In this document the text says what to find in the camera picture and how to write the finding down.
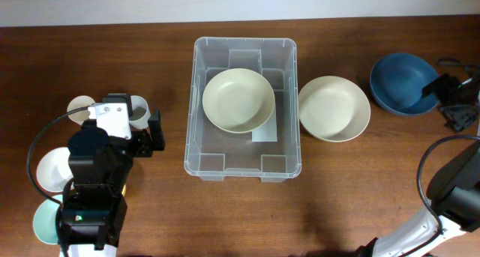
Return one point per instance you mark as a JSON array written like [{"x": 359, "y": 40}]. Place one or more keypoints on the white small bowl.
[{"x": 53, "y": 171}]

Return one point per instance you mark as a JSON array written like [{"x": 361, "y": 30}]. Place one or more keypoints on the mint small bowl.
[{"x": 44, "y": 222}]

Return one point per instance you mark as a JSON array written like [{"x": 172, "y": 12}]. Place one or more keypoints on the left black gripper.
[{"x": 145, "y": 147}]

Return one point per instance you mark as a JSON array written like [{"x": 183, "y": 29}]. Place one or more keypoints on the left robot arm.
[{"x": 93, "y": 208}]

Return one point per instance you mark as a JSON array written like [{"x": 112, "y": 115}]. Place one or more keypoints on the white label in bin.
[{"x": 268, "y": 131}]

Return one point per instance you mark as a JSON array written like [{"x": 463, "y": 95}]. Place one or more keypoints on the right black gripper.
[{"x": 457, "y": 121}]

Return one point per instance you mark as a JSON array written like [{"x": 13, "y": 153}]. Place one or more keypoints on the clear plastic storage bin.
[{"x": 213, "y": 154}]

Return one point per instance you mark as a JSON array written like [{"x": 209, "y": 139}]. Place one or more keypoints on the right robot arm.
[{"x": 451, "y": 206}]

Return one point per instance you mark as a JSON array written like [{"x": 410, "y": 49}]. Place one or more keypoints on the cream bowl inside bin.
[{"x": 238, "y": 100}]

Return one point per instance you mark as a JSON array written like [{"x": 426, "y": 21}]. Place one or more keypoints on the cream bowl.
[
  {"x": 238, "y": 100},
  {"x": 333, "y": 109}
]

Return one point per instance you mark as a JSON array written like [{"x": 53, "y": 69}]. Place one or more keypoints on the dark blue bowl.
[{"x": 396, "y": 83}]

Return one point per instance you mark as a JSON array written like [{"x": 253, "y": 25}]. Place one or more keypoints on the grey paper cup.
[{"x": 141, "y": 113}]

